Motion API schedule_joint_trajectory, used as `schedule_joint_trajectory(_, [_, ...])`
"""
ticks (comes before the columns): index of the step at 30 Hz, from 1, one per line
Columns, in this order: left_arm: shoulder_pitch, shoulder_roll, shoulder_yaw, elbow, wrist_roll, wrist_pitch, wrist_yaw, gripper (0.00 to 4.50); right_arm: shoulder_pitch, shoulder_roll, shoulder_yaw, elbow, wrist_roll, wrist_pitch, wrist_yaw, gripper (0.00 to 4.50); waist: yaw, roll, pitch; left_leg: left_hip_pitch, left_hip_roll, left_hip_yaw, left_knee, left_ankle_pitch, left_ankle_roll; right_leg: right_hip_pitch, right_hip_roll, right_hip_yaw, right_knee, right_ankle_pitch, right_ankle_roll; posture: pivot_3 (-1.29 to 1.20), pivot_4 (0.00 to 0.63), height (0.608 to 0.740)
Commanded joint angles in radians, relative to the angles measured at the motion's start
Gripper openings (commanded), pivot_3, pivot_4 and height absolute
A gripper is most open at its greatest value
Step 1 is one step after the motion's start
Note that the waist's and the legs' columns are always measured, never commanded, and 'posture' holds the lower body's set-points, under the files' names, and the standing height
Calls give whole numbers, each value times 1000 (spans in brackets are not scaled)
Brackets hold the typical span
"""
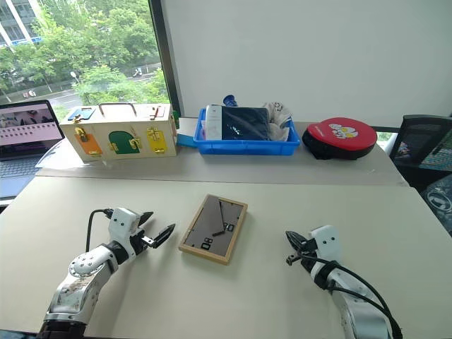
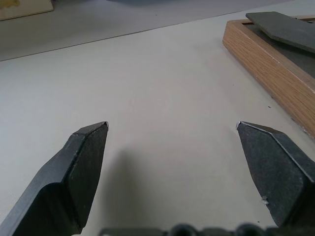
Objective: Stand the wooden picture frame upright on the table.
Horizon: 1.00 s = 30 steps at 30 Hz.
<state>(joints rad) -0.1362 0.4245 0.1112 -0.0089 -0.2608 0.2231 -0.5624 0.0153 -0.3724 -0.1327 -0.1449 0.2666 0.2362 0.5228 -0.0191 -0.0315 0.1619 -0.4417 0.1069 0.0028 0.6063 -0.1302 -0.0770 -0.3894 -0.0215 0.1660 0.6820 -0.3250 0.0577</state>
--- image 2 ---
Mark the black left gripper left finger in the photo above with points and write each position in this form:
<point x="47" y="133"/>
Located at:
<point x="73" y="169"/>

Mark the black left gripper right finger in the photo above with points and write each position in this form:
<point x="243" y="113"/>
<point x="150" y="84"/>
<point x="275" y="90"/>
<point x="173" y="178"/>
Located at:
<point x="275" y="172"/>

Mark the wooden tray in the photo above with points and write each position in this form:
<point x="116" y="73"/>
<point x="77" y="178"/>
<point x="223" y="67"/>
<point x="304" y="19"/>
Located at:
<point x="265" y="64"/>

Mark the cream box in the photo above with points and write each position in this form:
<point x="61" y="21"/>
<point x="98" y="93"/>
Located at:
<point x="24" y="8"/>

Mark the dark grey slab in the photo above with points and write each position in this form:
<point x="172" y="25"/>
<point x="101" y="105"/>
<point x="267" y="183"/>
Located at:
<point x="283" y="27"/>

